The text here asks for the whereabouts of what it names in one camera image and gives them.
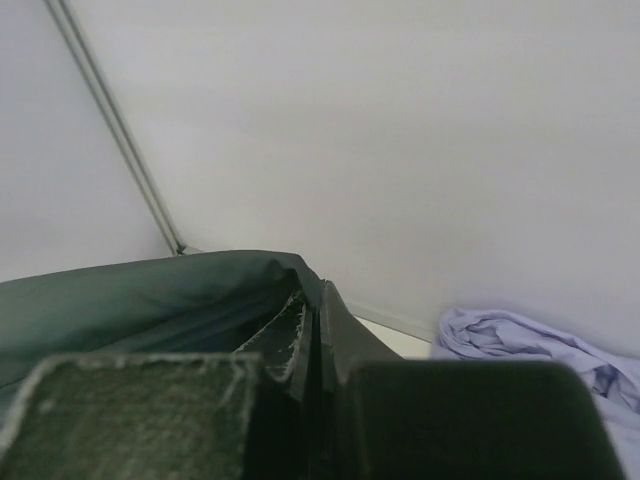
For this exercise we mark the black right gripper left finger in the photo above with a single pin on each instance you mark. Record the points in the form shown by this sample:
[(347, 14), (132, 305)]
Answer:
[(165, 416)]

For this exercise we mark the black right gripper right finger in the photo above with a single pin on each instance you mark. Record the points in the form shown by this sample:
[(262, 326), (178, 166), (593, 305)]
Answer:
[(434, 419)]

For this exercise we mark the dark green grey jacket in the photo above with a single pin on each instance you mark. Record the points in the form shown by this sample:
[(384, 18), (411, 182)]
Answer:
[(210, 302)]

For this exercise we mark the crumpled lavender cloth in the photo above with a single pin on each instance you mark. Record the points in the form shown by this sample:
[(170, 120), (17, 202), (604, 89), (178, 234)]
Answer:
[(613, 380)]

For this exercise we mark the left aluminium corner post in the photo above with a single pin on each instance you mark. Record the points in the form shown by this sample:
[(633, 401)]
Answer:
[(70, 28)]

